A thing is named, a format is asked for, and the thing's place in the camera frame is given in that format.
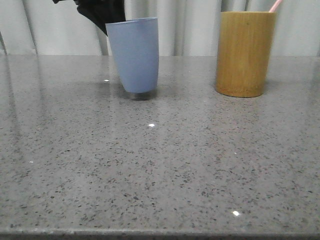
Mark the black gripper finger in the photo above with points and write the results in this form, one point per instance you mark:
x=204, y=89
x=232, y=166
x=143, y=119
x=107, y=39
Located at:
x=102, y=12

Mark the blue plastic cup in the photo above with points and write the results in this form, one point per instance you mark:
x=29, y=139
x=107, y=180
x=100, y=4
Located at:
x=135, y=49

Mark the grey curtain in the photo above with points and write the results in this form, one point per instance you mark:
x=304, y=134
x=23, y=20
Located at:
x=186, y=27

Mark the bamboo cylinder holder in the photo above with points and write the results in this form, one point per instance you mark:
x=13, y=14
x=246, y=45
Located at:
x=244, y=48

